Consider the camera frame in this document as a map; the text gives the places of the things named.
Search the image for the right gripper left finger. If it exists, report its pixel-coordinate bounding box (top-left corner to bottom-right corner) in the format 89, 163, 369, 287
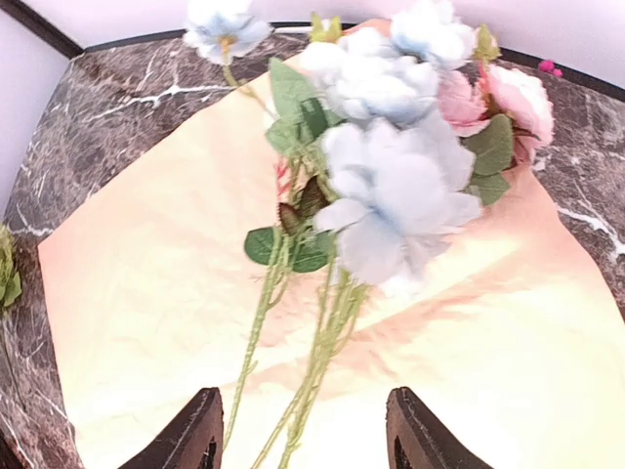
120, 388, 224, 469

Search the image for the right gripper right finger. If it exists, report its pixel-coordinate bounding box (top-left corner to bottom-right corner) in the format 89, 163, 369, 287
386, 387, 491, 469

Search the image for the beige wrapping paper sheet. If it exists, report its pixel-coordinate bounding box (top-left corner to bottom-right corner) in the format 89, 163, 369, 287
36, 17, 625, 469

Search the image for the green leafy hydrangea stem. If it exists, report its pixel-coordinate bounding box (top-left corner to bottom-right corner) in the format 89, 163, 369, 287
0, 225, 22, 311

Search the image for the blue fake flower stem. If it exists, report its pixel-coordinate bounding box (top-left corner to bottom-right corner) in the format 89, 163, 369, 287
183, 0, 484, 469

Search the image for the white fake rose stem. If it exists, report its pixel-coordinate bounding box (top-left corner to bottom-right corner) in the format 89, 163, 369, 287
224, 59, 342, 445

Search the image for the pink fake rose stem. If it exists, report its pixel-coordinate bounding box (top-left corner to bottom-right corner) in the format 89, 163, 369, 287
438, 24, 555, 206

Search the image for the small magenta flower bit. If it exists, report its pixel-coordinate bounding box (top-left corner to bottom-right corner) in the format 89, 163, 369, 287
538, 60, 563, 77

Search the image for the left black frame post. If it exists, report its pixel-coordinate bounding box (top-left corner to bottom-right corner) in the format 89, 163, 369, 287
1, 0, 84, 60

